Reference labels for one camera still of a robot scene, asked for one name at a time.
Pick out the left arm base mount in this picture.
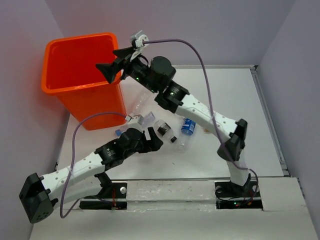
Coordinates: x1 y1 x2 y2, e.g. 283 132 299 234
79 181 128 211

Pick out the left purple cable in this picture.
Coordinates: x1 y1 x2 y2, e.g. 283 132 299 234
59 112 128 219

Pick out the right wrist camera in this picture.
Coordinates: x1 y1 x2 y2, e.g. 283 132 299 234
130 30 149 53

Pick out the purple cable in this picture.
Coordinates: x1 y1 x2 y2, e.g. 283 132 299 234
143 38 260 201
59 112 128 219

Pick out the black label bottle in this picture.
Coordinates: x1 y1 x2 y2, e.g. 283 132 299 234
154 119 177 143

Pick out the crushed clear purple bottle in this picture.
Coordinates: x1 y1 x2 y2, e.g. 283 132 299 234
141 111 156 128

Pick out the blue label bottle white cap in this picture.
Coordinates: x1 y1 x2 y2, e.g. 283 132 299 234
176 117 196 151

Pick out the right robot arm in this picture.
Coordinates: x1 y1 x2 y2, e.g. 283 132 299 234
95 47 251 196

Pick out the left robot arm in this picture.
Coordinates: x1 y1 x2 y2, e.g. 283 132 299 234
19 127 164 224

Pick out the small blue label bottle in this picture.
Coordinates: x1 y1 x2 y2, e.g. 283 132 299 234
115 125 129 137

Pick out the orange plastic bin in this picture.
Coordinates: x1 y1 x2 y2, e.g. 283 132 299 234
41 32 126 131

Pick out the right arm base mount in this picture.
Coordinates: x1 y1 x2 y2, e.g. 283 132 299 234
214 181 263 210

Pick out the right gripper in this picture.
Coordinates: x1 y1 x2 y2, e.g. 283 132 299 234
94 46 158 94

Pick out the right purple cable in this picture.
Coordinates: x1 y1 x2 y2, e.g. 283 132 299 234
143 38 260 201

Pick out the clear bottle white cap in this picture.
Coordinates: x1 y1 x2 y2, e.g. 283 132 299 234
130 90 151 116

